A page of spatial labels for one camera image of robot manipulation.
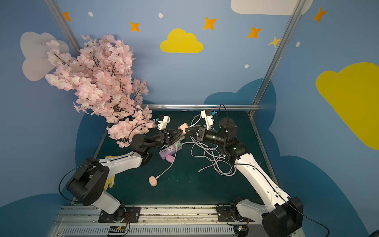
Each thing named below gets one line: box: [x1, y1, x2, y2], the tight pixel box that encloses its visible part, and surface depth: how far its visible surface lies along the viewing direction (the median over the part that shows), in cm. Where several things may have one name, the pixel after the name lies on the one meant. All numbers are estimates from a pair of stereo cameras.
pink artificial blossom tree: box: [44, 34, 156, 149], surface depth 70 cm
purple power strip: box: [158, 143, 183, 160], surface depth 98 cm
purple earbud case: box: [165, 154, 175, 163], surface depth 95 cm
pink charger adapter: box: [177, 122, 189, 135], surface depth 67 cm
